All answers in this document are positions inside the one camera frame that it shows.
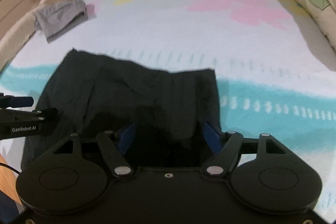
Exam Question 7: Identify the black pants with white stripe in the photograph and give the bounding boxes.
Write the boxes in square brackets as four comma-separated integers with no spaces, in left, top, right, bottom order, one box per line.
[21,50,220,168]

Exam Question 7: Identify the beige long pillow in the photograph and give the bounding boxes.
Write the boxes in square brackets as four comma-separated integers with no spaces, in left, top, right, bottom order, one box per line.
[0,6,43,71]

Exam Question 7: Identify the floral bed sheet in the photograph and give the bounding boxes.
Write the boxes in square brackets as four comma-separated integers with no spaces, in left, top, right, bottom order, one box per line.
[1,0,335,222]

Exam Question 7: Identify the folded grey pants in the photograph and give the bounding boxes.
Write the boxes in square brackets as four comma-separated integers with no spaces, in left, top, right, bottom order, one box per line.
[34,0,88,43]

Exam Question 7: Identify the wooden bed frame edge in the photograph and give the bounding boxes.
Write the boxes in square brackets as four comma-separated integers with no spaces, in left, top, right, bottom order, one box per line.
[0,154,23,224]

